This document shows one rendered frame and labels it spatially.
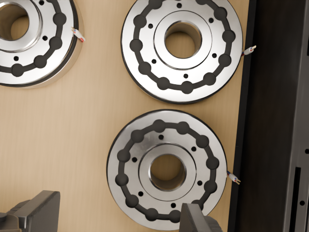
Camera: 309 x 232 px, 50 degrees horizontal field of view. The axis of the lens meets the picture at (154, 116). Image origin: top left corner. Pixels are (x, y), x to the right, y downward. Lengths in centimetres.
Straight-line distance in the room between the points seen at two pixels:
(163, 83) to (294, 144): 12
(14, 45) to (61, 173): 12
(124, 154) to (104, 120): 4
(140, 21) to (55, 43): 7
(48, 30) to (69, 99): 6
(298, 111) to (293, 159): 3
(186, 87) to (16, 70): 14
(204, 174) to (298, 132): 9
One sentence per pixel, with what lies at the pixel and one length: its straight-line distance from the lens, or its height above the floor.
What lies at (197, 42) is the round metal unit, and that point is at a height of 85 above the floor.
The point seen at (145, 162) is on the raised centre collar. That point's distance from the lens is 27.
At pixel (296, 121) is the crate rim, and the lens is 23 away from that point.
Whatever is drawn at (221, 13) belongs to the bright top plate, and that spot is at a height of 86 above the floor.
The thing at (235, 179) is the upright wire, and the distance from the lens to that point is 28.
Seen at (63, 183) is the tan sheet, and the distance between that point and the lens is 32.
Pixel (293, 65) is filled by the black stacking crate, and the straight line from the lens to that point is 24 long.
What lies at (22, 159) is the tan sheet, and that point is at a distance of 33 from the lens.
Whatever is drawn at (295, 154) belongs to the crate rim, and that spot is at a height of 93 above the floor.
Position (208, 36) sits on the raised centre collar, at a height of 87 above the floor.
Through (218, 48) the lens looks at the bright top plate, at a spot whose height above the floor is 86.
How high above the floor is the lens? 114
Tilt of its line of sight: 88 degrees down
